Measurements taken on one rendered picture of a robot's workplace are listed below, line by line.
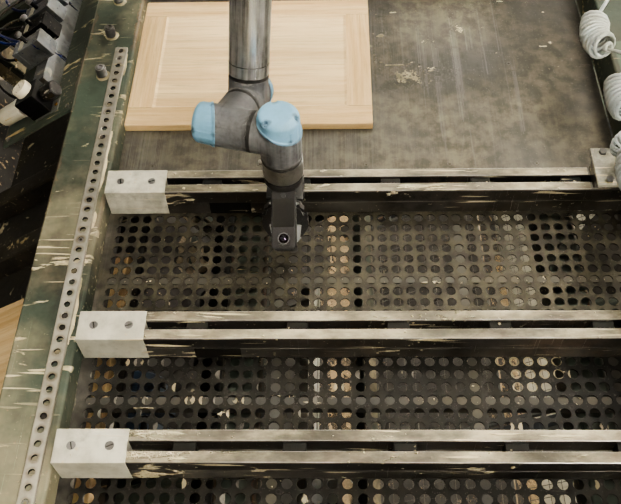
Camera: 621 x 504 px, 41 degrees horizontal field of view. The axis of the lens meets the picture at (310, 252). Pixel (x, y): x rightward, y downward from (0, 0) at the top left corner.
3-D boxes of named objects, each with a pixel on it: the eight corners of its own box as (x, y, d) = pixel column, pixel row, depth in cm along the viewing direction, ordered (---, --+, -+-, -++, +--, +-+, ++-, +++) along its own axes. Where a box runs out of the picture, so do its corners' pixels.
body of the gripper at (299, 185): (306, 193, 167) (304, 152, 157) (304, 228, 162) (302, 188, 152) (267, 193, 167) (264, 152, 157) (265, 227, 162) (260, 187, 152)
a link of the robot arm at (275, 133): (259, 92, 145) (306, 101, 143) (263, 137, 154) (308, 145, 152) (245, 125, 140) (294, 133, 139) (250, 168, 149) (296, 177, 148)
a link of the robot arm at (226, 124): (210, 124, 157) (266, 134, 155) (188, 150, 148) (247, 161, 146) (210, 85, 153) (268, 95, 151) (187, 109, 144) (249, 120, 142)
